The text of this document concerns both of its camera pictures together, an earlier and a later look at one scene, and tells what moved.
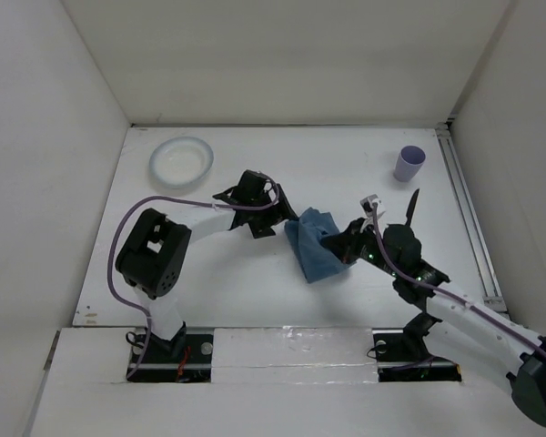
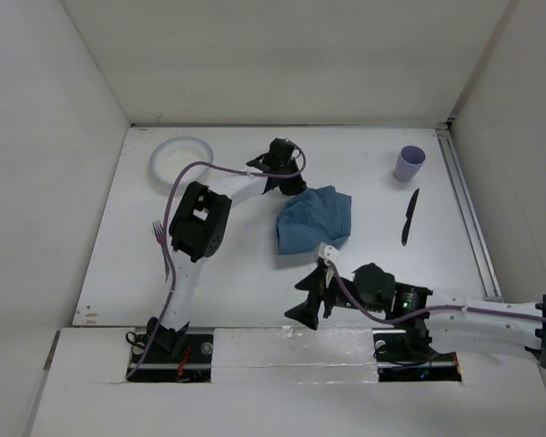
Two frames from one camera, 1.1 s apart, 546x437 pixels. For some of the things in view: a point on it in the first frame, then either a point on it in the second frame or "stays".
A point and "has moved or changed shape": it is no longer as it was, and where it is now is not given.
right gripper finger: (339, 242) -> (315, 280)
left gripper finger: (287, 208) -> (292, 185)
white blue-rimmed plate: (180, 162) stays
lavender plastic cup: (410, 159) stays
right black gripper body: (364, 247) -> (376, 307)
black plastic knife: (410, 207) stays
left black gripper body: (260, 220) -> (290, 168)
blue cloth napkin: (305, 235) has moved or changed shape
